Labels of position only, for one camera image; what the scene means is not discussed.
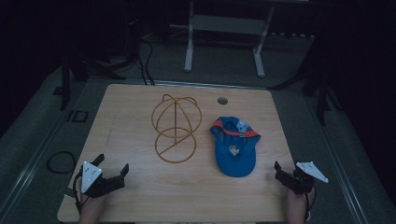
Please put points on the person's left hand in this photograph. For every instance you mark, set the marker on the person's left hand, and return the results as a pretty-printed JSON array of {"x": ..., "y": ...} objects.
[{"x": 91, "y": 207}]

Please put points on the person's right hand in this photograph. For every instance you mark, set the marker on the person's right hand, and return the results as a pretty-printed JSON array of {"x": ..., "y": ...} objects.
[{"x": 297, "y": 207}]

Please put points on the blue baseball cap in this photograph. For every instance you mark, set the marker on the blue baseball cap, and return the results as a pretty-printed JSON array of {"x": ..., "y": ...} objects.
[{"x": 236, "y": 147}]

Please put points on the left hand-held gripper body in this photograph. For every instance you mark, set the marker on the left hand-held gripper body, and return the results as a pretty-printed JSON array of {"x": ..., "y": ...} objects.
[{"x": 93, "y": 180}]

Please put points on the black tripod stand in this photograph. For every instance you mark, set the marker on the black tripod stand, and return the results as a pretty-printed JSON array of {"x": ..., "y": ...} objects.
[{"x": 322, "y": 93}]

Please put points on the white metal table frame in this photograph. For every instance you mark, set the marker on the white metal table frame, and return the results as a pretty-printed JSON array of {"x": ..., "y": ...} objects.
[{"x": 229, "y": 25}]

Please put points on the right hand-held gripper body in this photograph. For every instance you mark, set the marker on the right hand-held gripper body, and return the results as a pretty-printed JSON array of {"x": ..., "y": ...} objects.
[{"x": 303, "y": 177}]

